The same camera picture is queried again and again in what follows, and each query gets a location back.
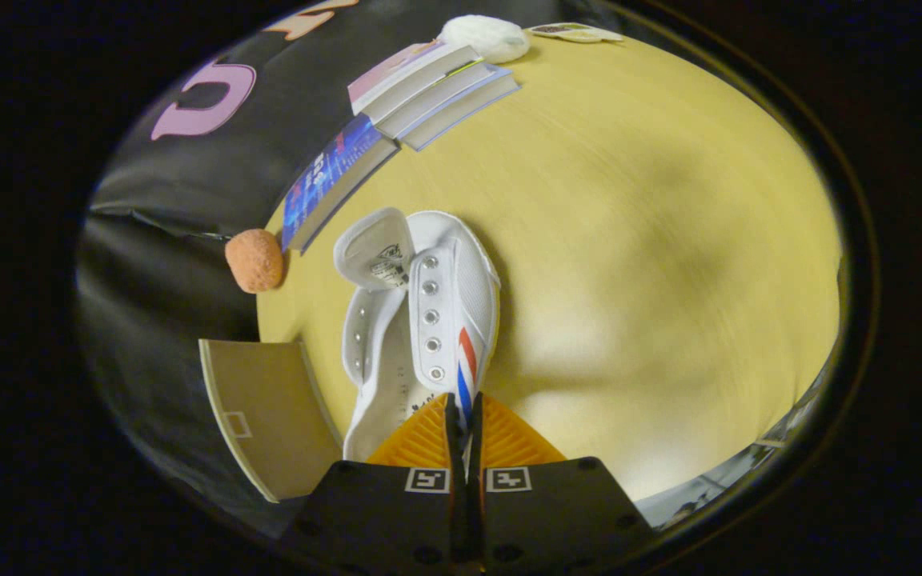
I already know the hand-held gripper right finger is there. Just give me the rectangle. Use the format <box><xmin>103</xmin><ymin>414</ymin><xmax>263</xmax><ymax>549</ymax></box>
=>
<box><xmin>469</xmin><ymin>394</ymin><xmax>655</xmax><ymax>576</ymax></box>

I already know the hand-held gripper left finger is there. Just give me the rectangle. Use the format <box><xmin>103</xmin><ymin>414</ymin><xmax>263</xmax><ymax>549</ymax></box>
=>
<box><xmin>277</xmin><ymin>394</ymin><xmax>466</xmax><ymax>576</ymax></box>

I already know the beige storage box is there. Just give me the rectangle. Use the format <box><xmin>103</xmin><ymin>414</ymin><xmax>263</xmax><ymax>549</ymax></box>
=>
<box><xmin>198</xmin><ymin>339</ymin><xmax>343</xmax><ymax>503</ymax></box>

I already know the white canvas shoe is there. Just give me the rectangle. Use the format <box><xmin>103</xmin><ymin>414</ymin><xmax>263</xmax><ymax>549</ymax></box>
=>
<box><xmin>333</xmin><ymin>208</ymin><xmax>502</xmax><ymax>463</ymax></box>

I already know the orange round sponge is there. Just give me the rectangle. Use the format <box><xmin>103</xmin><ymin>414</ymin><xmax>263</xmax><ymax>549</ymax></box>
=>
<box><xmin>225</xmin><ymin>229</ymin><xmax>285</xmax><ymax>294</ymax></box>

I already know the blue cover book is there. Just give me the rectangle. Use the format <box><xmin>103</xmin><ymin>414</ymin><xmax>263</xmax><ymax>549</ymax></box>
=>
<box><xmin>281</xmin><ymin>114</ymin><xmax>399</xmax><ymax>255</ymax></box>

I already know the black backdrop cloth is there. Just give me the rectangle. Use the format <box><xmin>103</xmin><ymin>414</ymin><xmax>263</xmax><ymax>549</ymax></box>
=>
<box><xmin>77</xmin><ymin>0</ymin><xmax>590</xmax><ymax>537</ymax></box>

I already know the light blue edged book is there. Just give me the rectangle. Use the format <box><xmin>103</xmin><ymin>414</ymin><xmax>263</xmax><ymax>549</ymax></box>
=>
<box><xmin>399</xmin><ymin>70</ymin><xmax>521</xmax><ymax>152</ymax></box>

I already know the white paperback book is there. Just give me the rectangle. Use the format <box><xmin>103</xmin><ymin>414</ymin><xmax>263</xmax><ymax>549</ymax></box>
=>
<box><xmin>373</xmin><ymin>60</ymin><xmax>514</xmax><ymax>141</ymax></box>

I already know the white fluffy ball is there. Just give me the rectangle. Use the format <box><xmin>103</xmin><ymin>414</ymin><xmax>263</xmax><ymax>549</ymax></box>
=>
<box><xmin>437</xmin><ymin>14</ymin><xmax>531</xmax><ymax>65</ymax></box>

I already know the small printed card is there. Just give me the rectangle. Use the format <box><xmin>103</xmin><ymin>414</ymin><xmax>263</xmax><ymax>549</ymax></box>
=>
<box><xmin>527</xmin><ymin>22</ymin><xmax>624</xmax><ymax>44</ymax></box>

